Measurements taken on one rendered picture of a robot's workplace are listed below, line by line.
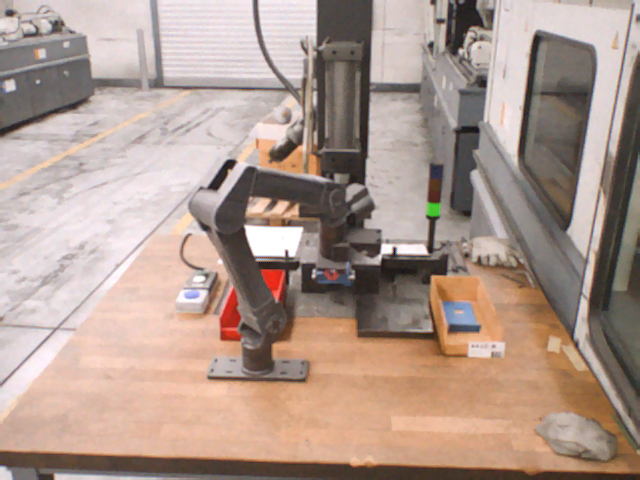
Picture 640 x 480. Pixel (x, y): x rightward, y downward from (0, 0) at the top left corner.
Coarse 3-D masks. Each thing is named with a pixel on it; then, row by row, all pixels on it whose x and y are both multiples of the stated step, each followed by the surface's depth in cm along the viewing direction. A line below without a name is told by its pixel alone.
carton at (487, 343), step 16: (432, 288) 148; (448, 288) 151; (464, 288) 151; (480, 288) 147; (432, 304) 147; (480, 304) 147; (480, 320) 143; (496, 320) 131; (448, 336) 136; (464, 336) 136; (480, 336) 136; (496, 336) 131; (448, 352) 130; (464, 352) 129; (480, 352) 129; (496, 352) 129
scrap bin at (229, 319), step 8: (264, 272) 156; (272, 272) 156; (280, 272) 156; (272, 280) 157; (280, 280) 156; (232, 288) 146; (272, 288) 157; (280, 288) 146; (232, 296) 146; (280, 296) 146; (224, 304) 139; (232, 304) 146; (224, 312) 137; (232, 312) 146; (224, 320) 137; (232, 320) 143; (240, 320) 143; (224, 328) 135; (232, 328) 135; (224, 336) 135; (232, 336) 135; (240, 336) 135
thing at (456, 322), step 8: (448, 304) 149; (456, 304) 149; (464, 304) 149; (448, 312) 146; (464, 312) 146; (472, 312) 146; (448, 320) 142; (456, 320) 142; (464, 320) 142; (472, 320) 142; (448, 328) 138; (456, 328) 137; (464, 328) 137; (472, 328) 137; (480, 328) 137
